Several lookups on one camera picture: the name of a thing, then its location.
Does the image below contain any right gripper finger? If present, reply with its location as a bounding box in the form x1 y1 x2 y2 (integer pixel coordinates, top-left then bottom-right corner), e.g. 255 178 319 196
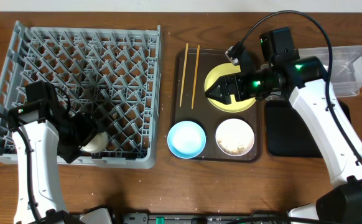
205 88 231 105
205 77 227 93

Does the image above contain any white cup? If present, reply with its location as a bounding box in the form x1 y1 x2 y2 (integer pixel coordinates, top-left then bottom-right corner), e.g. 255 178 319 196
81 132 109 154

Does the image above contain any wooden chopstick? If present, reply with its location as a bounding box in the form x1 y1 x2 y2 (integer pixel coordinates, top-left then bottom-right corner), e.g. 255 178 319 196
179 43 189 107
191 45 200 109

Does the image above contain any pink bowl with rice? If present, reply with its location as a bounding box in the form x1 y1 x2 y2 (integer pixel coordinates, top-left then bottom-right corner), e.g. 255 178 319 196
215 118 255 157

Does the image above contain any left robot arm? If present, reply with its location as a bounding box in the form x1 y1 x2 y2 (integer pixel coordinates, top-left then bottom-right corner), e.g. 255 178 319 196
7 103 108 223

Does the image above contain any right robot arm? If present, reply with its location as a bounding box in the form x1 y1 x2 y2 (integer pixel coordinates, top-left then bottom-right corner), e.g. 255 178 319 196
205 57 362 223

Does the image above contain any grey dishwasher rack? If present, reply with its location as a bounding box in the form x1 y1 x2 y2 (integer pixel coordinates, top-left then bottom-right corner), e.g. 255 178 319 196
0 22 162 169

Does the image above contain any yellow plate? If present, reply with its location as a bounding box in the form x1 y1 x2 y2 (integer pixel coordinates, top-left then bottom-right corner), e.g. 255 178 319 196
204 63 256 113

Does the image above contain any dark brown serving tray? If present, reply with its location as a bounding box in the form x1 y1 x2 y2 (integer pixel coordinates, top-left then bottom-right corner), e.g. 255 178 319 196
172 47 262 162

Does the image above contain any light blue bowl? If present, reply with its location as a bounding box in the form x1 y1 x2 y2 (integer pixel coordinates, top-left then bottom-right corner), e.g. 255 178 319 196
167 121 207 159

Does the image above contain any black tray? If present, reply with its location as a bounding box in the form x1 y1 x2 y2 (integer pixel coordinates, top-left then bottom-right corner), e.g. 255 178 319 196
264 99 351 158

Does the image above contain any clear plastic bin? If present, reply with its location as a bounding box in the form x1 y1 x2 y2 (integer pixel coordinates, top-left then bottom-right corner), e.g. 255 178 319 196
261 45 362 101

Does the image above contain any black equipment rail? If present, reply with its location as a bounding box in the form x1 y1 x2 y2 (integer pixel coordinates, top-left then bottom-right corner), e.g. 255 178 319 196
75 205 286 224

